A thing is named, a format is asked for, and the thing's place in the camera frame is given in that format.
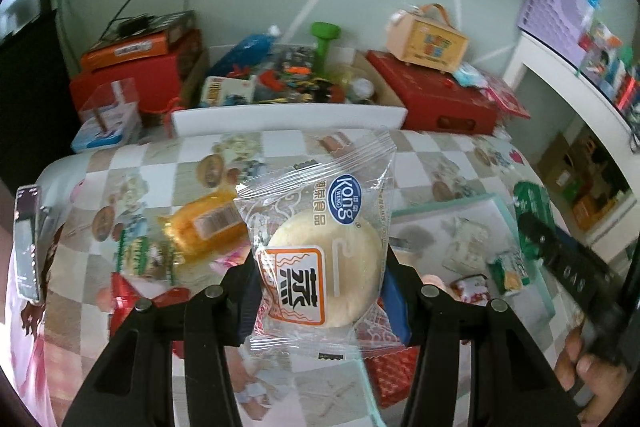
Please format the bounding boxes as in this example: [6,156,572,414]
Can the stack of cardboard boxes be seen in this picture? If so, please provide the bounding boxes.
[536,131,632,234]

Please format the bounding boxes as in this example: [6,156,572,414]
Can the row of colourful shelf toys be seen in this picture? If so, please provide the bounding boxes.
[575,18,640,120]

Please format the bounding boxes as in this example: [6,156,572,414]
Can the white card game box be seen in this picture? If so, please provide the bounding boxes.
[199,76,257,108]

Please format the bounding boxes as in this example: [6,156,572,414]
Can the red and white snack packet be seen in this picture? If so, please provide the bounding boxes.
[449,273,489,306]

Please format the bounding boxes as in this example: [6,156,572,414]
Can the white shelf unit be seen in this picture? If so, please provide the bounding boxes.
[502,29,640,250]

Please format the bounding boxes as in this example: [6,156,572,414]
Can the white tray with teal rim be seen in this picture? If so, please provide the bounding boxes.
[387,192,557,340]

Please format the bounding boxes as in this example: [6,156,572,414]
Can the white board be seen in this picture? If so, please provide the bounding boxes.
[170,104,407,138]

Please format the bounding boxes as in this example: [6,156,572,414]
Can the pile of small toys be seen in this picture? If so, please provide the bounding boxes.
[249,47,352,106]

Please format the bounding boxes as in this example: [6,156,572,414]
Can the red envelope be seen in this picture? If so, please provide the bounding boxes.
[479,76,533,121]

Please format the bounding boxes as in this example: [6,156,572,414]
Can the black device on box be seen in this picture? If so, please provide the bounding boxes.
[101,13,155,38]

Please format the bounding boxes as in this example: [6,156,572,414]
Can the large red box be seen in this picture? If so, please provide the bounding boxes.
[69,51,185,114]

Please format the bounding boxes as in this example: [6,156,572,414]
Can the clear plastic box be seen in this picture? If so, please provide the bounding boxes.
[79,77,142,134]

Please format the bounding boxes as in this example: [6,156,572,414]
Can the flat red gift box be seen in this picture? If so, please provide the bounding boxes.
[365,50,500,136]

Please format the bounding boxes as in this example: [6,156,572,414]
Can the blue plastic bottle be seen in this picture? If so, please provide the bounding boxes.
[206,25,282,80]

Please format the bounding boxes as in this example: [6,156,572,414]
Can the purple plastic basket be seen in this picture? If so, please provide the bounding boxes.
[517,0,602,68]

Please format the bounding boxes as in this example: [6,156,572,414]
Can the person's right hand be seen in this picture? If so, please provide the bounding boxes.
[553,325,640,419]

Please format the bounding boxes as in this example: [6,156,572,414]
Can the yellow bread packet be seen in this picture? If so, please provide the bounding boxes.
[158,188,251,259]

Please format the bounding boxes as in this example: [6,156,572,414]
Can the orange cardboard box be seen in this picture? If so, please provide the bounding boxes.
[80,31,169,74]

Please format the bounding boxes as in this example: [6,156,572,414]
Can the light blue packet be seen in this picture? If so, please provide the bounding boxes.
[452,62,489,88]

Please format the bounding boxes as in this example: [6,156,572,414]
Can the green and yellow snack packet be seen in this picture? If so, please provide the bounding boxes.
[117,236,177,284]

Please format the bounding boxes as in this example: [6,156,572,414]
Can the brown patterned box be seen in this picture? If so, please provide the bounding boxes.
[150,10,199,54]

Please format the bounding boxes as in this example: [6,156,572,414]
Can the pink snack packet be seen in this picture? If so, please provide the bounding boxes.
[209,251,252,275]

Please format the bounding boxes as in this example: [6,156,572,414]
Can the tan carry box with handle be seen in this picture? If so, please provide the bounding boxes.
[388,4,471,74]

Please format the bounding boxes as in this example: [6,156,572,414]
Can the clear packet with round bun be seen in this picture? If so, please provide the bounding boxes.
[233,129,399,356]

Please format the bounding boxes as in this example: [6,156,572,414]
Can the open cardboard box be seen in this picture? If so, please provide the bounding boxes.
[325,51,407,108]

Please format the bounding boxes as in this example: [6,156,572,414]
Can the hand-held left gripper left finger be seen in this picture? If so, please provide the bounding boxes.
[61,252,262,427]

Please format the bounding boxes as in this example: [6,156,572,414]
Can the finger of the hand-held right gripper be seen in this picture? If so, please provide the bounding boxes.
[518,212,558,260]
[554,225,610,272]

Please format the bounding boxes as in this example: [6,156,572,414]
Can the red patterned packet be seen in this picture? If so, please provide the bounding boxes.
[364,336,422,409]

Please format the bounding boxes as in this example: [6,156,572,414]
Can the green dumbbell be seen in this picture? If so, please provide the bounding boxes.
[309,22,343,74]

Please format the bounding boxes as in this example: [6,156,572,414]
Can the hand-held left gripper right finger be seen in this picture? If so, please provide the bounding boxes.
[380,247,583,427]

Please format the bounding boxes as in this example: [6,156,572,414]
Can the checkered printed tablecloth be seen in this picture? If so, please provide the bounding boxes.
[31,128,593,427]

